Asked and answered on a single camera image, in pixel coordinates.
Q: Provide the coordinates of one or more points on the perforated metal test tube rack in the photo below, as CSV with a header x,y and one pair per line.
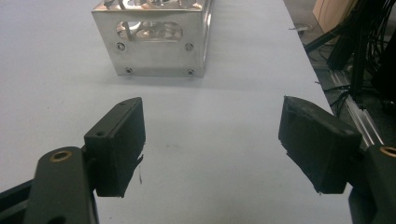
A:
x,y
155,60

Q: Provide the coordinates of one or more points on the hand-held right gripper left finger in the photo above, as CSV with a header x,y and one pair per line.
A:
x,y
116,149

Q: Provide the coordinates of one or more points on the aluminium floor rail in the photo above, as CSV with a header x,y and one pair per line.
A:
x,y
358,112

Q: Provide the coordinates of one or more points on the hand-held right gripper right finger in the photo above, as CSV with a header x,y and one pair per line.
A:
x,y
314,146

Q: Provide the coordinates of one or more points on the black metal stand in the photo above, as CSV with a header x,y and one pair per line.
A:
x,y
342,53

